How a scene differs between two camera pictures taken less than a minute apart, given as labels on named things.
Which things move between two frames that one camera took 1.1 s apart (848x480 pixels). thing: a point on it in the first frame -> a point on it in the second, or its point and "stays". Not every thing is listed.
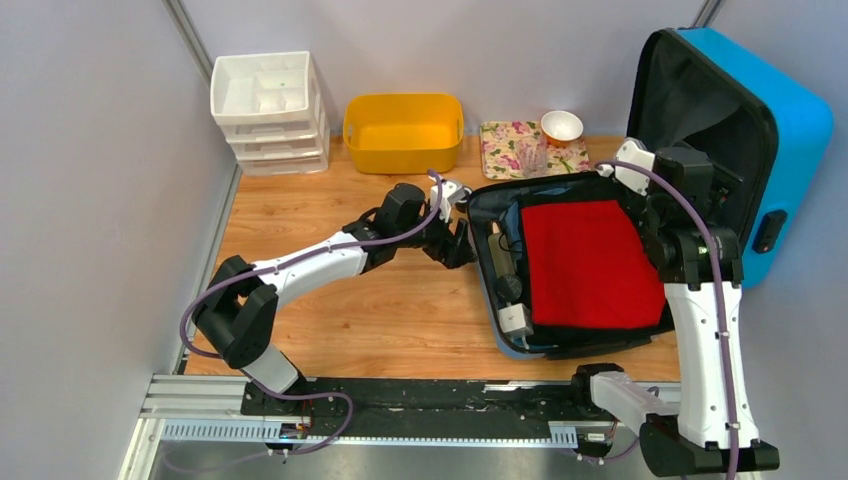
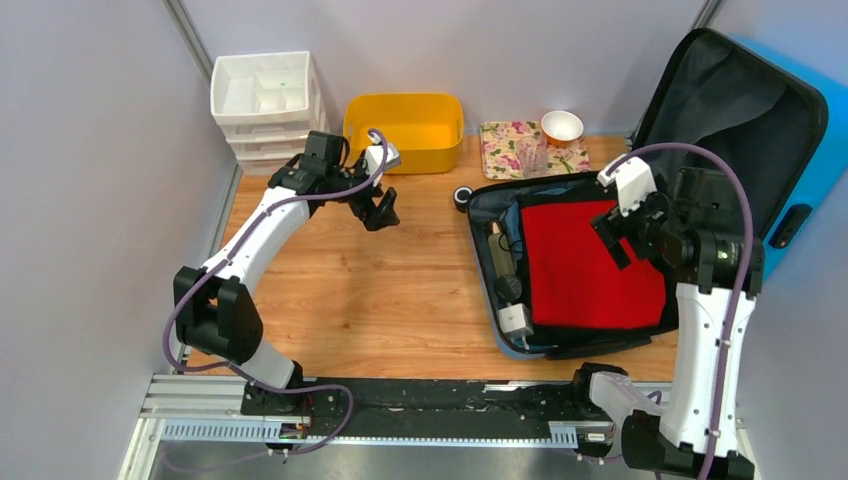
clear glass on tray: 533,155 stays
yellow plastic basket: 403,133 stays
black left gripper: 461,253 -> 383,216
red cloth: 587,264 stays
